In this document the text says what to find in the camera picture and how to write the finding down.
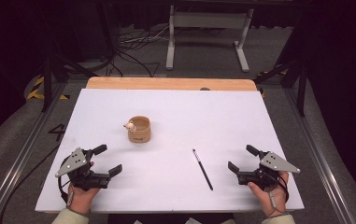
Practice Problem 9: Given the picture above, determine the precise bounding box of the wooden table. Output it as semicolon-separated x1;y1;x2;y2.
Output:
85;77;258;91

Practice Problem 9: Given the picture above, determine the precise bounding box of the aluminium floor rail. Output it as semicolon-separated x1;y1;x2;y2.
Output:
0;81;69;224
282;88;356;224

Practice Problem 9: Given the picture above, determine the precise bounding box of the white table mat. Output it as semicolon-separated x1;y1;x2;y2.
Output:
35;88;306;215

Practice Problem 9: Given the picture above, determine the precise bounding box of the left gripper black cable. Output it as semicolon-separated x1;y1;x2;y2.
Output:
57;157;74;203

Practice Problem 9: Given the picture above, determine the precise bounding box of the bundle of floor cables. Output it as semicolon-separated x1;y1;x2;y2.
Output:
108;26;170;78

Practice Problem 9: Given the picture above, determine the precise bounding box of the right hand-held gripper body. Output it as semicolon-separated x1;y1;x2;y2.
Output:
236;149;301;192

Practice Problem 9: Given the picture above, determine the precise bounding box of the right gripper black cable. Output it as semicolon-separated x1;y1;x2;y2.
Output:
265;172;291;218

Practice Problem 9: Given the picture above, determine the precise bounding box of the grey metal stand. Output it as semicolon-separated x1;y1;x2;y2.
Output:
165;5;255;74

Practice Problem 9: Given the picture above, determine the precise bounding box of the person's right hand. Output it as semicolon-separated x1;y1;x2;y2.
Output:
247;171;290;218

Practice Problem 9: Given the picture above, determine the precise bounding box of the yellow black floor tape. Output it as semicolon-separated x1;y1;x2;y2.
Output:
25;76;71;101

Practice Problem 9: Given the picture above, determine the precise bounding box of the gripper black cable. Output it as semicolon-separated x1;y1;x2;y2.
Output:
57;157;74;203
265;172;291;218

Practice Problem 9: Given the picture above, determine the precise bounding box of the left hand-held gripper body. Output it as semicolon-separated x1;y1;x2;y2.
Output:
54;147;111;192

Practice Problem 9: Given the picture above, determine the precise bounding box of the person's left hand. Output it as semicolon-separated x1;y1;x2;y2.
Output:
67;161;101;215

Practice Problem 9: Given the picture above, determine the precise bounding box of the black tripod stand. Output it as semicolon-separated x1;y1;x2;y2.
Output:
253;18;310;118
39;0;100;114

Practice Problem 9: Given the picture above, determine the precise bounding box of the wooden pen holder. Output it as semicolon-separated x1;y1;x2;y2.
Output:
123;115;152;144

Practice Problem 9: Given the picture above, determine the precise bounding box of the black pen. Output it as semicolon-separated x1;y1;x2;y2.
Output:
192;148;214;191

